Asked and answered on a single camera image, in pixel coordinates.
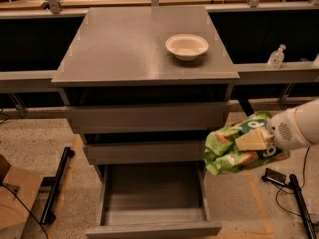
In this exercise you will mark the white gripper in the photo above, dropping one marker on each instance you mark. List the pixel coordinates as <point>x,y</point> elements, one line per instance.
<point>288,128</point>

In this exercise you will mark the green rice chip bag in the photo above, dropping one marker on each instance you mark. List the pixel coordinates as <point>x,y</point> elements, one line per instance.
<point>221,154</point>

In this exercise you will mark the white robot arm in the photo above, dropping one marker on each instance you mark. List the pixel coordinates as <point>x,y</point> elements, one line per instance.
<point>312,110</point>

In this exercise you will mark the grey top drawer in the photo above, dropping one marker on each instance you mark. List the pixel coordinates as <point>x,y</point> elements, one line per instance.
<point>148,117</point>

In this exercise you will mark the grey middle drawer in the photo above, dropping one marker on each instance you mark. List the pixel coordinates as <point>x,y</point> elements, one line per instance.
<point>145,152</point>

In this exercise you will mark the grey drawer cabinet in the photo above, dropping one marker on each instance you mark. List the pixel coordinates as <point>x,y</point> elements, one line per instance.
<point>119,57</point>

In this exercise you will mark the grey open bottom drawer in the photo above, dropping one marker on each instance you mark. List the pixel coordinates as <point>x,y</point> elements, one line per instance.
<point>153,201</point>

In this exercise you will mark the black floor box device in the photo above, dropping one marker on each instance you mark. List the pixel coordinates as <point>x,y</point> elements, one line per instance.
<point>274,177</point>

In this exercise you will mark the black bar right floor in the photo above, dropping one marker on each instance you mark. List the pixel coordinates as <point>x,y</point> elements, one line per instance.
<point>308,225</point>

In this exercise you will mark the black bar floor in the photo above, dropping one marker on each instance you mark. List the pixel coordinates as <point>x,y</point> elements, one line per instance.
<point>308,225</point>
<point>53,182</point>

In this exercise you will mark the clear sanitizer pump bottle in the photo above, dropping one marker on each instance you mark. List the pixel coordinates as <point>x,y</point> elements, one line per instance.
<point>276,58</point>

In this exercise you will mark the black bar left floor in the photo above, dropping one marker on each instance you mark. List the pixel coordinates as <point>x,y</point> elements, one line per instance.
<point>53,182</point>

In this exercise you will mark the brown cardboard box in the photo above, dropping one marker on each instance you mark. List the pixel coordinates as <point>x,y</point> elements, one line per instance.
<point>18,192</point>

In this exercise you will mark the grey metal rail frame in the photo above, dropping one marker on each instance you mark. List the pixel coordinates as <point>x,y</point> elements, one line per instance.
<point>33,49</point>

